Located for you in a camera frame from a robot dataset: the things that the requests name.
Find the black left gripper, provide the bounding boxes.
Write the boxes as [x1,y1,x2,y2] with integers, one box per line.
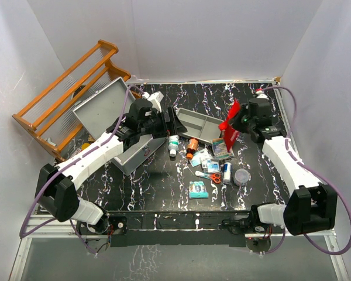
[138,106,186,138]

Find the red first aid kit pouch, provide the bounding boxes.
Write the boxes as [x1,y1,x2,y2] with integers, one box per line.
[218,100,240,151]

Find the green gauze packet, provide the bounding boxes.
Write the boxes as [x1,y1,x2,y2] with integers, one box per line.
[212,138,235,160]

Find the small blue bandage packet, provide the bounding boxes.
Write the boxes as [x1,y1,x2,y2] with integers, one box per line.
[201,159,220,174]

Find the grey metal medicine case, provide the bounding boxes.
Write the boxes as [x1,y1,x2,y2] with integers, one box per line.
[72,77,168,176]

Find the teal packet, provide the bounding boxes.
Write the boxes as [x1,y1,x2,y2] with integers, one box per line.
[188,181,209,199]

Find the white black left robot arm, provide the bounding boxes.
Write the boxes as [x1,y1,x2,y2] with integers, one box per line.
[35,98,187,234]

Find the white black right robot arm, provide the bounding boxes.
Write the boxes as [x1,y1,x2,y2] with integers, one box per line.
[225,98,338,235]

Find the red white medicine box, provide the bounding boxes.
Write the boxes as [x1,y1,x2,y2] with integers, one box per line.
[72,143,90,157]

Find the white pill bottle teal label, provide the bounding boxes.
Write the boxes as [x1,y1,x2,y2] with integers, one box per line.
[168,135,179,157]

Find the grey plastic divider tray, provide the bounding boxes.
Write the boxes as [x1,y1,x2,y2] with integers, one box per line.
[176,108,223,145]

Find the amber bottle orange cap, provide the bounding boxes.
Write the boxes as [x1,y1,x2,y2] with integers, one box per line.
[186,138,198,160]

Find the blue white flat packet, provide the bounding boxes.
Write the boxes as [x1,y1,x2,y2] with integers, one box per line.
[189,148,213,167]

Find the blue white bandage roll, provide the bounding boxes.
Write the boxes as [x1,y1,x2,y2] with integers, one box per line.
[223,162,232,183]

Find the clear tape roll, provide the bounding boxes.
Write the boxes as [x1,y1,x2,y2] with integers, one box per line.
[233,169,251,187]

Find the orange wooden rack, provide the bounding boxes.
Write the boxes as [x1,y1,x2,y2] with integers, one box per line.
[12,40,131,161]

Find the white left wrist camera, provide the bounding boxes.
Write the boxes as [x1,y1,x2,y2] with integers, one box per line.
[142,91,164,112]

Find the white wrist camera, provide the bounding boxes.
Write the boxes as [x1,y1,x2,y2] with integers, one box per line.
[255,88,268,100]
[142,91,164,112]

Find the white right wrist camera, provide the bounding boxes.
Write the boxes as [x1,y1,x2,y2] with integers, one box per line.
[255,88,268,100]

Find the orange handled scissors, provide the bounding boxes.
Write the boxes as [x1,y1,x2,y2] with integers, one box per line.
[195,171,222,184]

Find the black table front rail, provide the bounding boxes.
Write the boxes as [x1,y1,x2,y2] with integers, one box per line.
[70,209,281,248]

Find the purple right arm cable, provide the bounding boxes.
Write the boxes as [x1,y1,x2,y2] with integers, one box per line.
[250,85,351,256]

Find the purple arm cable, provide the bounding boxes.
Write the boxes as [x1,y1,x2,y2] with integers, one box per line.
[250,85,351,256]
[19,84,146,255]

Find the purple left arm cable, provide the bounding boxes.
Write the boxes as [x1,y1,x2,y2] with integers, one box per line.
[19,84,146,255]

